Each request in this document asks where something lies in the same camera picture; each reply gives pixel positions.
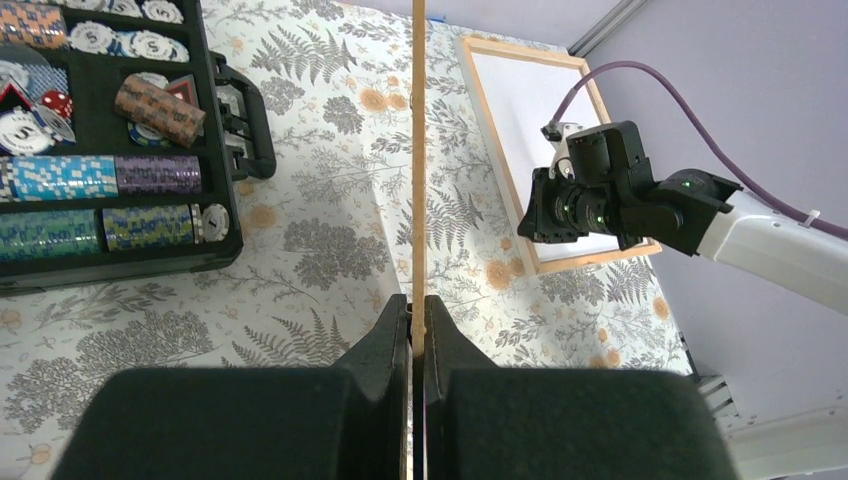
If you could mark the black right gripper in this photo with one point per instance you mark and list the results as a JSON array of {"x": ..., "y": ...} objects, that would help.
[{"x": 601, "y": 184}]

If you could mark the black poker chip case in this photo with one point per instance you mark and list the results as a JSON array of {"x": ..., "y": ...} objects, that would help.
[{"x": 122, "y": 137}]

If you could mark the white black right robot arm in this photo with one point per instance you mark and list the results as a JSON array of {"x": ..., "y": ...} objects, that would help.
[{"x": 725, "y": 224}]

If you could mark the light wooden picture frame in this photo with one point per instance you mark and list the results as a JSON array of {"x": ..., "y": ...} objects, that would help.
[{"x": 465, "y": 46}]

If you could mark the floral patterned table mat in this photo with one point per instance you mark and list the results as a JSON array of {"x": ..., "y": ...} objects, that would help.
[{"x": 327, "y": 240}]

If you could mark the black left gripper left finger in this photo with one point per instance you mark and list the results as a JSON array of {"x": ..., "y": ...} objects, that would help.
[{"x": 343, "y": 421}]

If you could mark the right corner aluminium post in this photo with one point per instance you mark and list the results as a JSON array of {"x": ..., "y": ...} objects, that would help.
[{"x": 611, "y": 22}]

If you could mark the brown cardboard backing board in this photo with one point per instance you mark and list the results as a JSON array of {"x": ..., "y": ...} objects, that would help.
[{"x": 419, "y": 190}]

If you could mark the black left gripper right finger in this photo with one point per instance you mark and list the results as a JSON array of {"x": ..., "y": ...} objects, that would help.
[{"x": 484, "y": 421}]

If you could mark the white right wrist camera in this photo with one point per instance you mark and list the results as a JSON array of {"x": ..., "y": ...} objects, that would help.
[{"x": 556, "y": 134}]

